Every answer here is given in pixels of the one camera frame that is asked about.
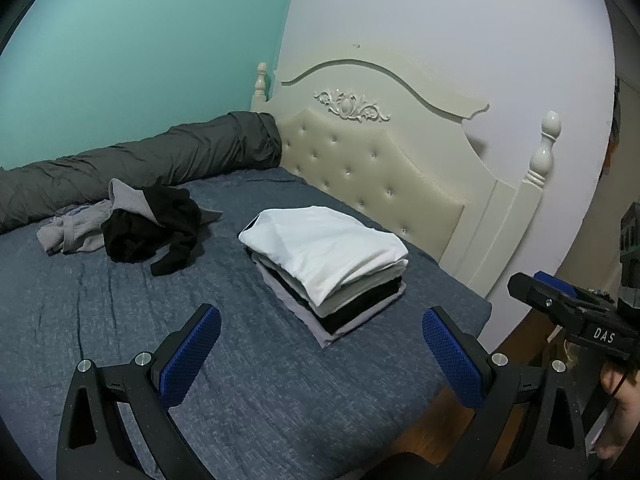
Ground black garment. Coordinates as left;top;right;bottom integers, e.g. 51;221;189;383
101;179;202;276

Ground white and black shirt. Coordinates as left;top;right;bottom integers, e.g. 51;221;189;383
239;206;408;307

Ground folded clothes stack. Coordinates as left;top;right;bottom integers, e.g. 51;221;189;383
252;254;406;348

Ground person's right hand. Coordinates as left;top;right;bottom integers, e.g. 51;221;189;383
596;363;639;460

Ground blue-grey bed sheet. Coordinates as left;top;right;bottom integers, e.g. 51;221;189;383
1;168;491;479

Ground grey garment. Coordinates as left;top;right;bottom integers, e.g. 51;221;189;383
37;184;222;255

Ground cream headboard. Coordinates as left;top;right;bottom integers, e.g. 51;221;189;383
250;44;562;296

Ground dark grey rolled duvet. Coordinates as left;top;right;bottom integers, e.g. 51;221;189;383
1;112;282;233

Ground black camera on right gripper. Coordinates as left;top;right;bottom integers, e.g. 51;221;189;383
618;202;640;310

